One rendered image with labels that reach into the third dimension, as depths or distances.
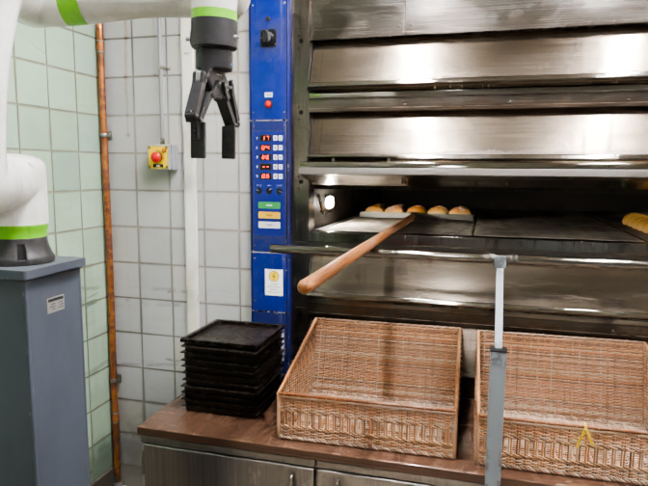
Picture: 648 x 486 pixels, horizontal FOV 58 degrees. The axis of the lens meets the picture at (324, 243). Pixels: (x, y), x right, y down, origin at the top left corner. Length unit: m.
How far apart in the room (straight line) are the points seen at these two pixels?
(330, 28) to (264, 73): 0.29
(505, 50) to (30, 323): 1.68
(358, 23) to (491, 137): 0.63
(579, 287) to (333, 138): 1.02
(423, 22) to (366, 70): 0.26
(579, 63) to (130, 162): 1.73
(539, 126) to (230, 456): 1.50
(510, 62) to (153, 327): 1.74
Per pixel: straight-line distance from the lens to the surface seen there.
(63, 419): 1.59
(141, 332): 2.66
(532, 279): 2.20
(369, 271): 2.23
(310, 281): 1.15
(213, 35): 1.22
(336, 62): 2.26
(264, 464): 1.95
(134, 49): 2.60
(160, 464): 2.12
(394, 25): 2.25
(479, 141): 2.15
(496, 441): 1.71
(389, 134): 2.18
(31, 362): 1.47
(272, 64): 2.29
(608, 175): 2.03
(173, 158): 2.42
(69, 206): 2.48
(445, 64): 2.18
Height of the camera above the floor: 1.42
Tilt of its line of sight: 7 degrees down
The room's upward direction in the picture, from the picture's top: straight up
